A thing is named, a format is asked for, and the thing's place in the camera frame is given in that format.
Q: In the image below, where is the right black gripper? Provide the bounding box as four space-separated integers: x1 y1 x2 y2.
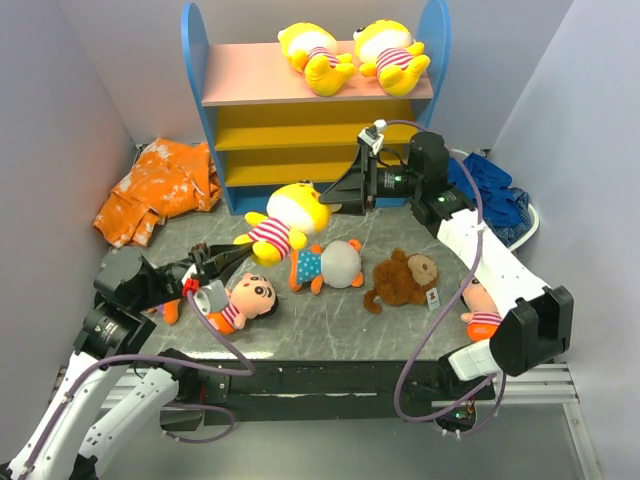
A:
319 144 423 216

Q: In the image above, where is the boy doll striped shirt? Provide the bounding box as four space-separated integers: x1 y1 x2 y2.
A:
207 273 279 335

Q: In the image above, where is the yellow frog plush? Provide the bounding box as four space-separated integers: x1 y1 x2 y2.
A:
233 181 341 266
353 19 431 97
277 22 356 97

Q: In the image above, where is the yellow frog plush front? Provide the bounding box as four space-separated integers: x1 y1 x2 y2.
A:
353 19 431 97

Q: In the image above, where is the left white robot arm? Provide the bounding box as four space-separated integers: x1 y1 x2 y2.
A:
1 244 255 479

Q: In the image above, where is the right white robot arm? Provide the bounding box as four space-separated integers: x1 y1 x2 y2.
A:
321 121 574 399

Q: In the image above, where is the blue pink yellow toy shelf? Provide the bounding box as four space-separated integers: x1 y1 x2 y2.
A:
181 1 452 215

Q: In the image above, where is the plush purple dotted dress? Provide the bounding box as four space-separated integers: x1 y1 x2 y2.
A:
148 299 181 325

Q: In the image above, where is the white plush blue dotted dress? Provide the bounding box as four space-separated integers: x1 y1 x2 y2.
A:
289 239 365 295

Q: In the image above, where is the orange white tie-dye cloth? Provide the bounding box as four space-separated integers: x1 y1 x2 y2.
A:
93 138 222 248

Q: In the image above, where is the brown monkey plush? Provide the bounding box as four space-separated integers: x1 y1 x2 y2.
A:
363 248 439 314

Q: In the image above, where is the blue clothes pile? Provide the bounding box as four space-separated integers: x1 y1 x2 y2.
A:
462 153 533 247

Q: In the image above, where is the white plastic laundry basket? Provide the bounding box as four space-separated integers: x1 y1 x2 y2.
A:
448 149 539 251

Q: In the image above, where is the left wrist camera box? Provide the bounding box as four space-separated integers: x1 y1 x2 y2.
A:
182 277 230 315

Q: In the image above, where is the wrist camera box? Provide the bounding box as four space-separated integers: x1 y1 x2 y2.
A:
182 277 230 315
358 119 388 155

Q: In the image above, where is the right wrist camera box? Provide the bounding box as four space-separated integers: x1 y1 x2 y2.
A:
358 119 388 155

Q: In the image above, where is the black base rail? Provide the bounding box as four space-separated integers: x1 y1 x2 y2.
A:
173 360 495 423

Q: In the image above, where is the aluminium frame rail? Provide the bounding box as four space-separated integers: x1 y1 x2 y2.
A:
49 362 601 480

